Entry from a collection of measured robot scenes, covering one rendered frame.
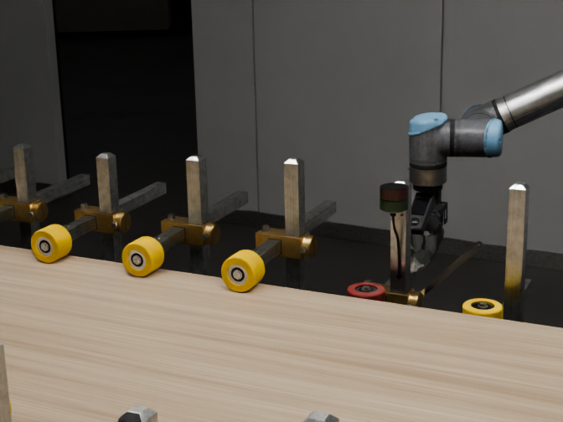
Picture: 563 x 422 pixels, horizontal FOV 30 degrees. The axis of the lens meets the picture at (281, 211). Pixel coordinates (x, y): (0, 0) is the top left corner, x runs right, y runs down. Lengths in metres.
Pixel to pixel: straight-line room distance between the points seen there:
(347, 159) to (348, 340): 3.31
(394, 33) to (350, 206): 0.91
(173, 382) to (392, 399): 0.38
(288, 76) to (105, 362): 3.52
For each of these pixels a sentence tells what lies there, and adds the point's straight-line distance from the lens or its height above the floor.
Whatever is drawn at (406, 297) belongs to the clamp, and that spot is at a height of 0.87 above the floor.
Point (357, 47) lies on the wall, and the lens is 5.14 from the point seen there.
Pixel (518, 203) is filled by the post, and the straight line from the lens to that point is 2.17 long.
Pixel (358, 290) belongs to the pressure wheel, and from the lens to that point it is 2.23.
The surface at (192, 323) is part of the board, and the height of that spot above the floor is 0.90.
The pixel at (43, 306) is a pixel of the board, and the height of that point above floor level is 0.90.
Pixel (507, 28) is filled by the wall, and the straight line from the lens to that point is 4.87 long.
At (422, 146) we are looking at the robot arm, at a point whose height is 1.13.
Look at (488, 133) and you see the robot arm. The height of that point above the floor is 1.16.
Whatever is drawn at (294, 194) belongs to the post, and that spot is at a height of 1.07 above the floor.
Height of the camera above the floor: 1.71
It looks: 17 degrees down
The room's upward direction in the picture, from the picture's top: 1 degrees counter-clockwise
